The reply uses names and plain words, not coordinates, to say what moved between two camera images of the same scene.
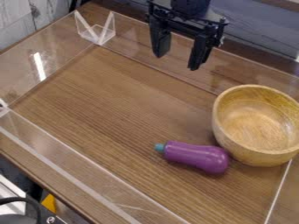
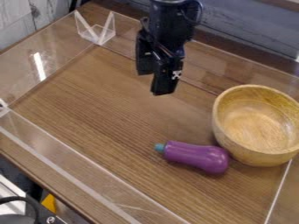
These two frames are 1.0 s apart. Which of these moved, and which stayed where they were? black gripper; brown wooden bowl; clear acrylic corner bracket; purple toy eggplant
Moved: black gripper
Stayed: brown wooden bowl; clear acrylic corner bracket; purple toy eggplant
